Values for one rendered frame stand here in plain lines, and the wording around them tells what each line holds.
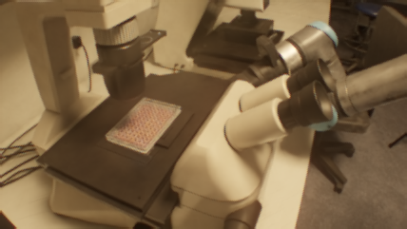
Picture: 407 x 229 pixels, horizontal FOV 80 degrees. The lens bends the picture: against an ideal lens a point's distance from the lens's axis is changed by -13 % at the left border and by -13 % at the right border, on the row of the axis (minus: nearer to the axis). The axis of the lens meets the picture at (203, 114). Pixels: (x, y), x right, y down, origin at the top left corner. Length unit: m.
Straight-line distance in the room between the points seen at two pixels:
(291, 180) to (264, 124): 0.40
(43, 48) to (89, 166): 0.22
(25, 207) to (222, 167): 0.55
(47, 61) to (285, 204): 0.57
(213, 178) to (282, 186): 0.37
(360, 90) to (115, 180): 0.50
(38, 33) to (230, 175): 0.38
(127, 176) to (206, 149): 0.16
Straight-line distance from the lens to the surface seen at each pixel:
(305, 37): 0.73
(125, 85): 0.43
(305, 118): 0.31
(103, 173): 0.46
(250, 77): 0.69
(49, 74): 0.55
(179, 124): 0.51
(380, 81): 0.61
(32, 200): 0.77
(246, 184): 0.37
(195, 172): 0.35
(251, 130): 0.33
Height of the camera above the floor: 1.28
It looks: 38 degrees down
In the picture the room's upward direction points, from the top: 1 degrees counter-clockwise
